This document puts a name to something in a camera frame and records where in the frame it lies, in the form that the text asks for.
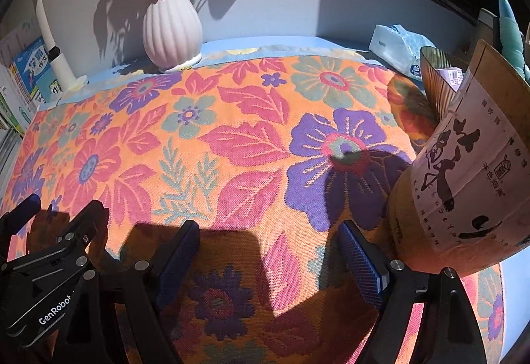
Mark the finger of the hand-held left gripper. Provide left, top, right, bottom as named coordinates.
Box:
left=54, top=200, right=109, bottom=265
left=0, top=193, right=42, bottom=238

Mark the teal ribbed object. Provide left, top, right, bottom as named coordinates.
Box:
left=497, top=0, right=530, bottom=83

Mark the white tissue pack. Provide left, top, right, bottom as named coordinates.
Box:
left=368, top=24, right=435, bottom=81

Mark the floral orange tablecloth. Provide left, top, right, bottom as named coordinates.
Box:
left=0, top=57, right=506, bottom=364

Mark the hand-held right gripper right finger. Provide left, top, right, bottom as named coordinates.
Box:
left=339, top=220, right=487, bottom=364

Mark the white ribbed vase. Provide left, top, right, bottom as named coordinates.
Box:
left=143, top=0, right=203, bottom=74

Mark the white lamp pole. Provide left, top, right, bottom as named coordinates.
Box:
left=31, top=0, right=89, bottom=93

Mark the stack of books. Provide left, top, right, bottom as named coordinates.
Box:
left=0, top=28, right=63, bottom=137

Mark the pale purple packet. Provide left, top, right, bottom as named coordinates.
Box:
left=439, top=68, right=470, bottom=93

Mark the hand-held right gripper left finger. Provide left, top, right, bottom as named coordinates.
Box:
left=54, top=220, right=201, bottom=364

